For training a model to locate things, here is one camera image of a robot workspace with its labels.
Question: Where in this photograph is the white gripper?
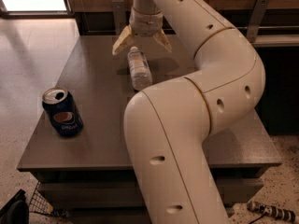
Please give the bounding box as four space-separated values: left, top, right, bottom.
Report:
112 6 172 55

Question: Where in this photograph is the clear plastic water bottle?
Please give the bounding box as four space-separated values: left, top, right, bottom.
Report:
127 47 152 91

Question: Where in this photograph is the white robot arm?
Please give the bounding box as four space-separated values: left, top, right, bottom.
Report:
112 0 265 224

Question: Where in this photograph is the blue Pepsi can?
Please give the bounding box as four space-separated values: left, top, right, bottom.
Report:
42 87 83 136

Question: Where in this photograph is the grey upper drawer front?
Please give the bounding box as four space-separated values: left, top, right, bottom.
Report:
37 178 263 209

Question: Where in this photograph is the grey drawer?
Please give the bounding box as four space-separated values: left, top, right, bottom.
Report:
69 204 231 224
37 178 263 209

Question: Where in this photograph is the grey lower drawer front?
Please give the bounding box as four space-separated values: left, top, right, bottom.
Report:
69 204 231 224

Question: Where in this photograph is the black object on floor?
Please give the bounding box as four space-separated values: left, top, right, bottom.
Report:
0 189 29 224

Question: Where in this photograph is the left metal wall bracket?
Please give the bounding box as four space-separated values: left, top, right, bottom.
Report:
112 0 126 35

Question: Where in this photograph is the metal wall bracket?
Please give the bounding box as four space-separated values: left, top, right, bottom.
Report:
112 0 126 35
246 0 270 43

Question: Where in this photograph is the right metal wall bracket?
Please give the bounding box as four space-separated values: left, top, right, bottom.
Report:
246 0 270 43

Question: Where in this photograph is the black wire basket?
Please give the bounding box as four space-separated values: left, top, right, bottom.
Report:
29 183 68 217

